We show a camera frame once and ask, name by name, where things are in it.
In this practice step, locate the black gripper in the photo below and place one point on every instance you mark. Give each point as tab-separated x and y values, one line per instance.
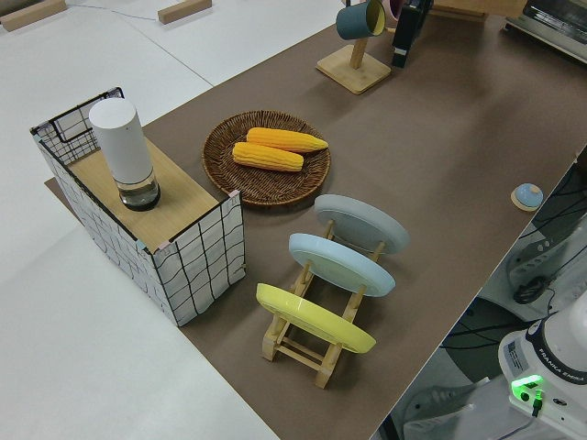
410	23

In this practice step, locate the light wooden drawer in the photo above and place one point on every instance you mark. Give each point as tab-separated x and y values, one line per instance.
477	5

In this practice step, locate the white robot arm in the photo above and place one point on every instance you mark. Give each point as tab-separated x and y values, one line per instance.
550	353

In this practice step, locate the wooden mug tree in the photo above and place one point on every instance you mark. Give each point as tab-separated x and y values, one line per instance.
353	69

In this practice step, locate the pink mug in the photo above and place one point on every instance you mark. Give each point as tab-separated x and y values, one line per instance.
394	7

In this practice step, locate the dark blue mug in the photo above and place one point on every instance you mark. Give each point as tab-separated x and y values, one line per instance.
357	20

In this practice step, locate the brown table mat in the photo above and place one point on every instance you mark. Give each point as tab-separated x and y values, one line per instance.
435	151

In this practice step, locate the yellow corn cob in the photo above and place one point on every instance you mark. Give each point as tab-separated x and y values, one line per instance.
266	156
284	139

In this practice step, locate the white toaster oven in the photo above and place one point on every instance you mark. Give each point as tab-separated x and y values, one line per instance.
555	23

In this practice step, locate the grey plate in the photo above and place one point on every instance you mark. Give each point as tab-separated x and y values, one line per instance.
357	220

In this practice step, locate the blue call bell wooden base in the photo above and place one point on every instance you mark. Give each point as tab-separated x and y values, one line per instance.
527	196

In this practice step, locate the round wicker basket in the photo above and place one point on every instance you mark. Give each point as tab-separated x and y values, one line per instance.
229	176

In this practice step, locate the light blue plate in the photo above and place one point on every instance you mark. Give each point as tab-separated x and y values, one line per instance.
339	266

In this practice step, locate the wooden block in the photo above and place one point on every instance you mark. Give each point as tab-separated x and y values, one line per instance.
25	14
183	10

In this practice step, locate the yellow plate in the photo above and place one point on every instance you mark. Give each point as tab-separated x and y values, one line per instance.
312	316

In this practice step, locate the wooden dish rack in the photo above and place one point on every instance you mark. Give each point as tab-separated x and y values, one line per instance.
298	355

